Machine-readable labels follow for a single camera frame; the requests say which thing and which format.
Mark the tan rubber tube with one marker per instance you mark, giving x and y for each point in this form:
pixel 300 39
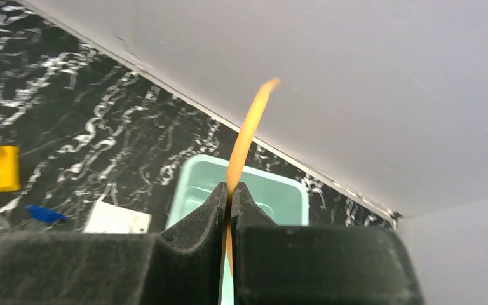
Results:
pixel 240 152

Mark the mint green plastic bin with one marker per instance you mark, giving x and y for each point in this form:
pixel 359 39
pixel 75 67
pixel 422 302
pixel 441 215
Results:
pixel 283 199

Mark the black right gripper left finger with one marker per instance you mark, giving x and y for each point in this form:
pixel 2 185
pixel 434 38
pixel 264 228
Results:
pixel 180 265

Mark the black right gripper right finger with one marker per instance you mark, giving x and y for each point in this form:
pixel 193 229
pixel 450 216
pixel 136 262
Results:
pixel 275 264

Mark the blue capped test tube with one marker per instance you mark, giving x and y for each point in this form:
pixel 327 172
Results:
pixel 45 215

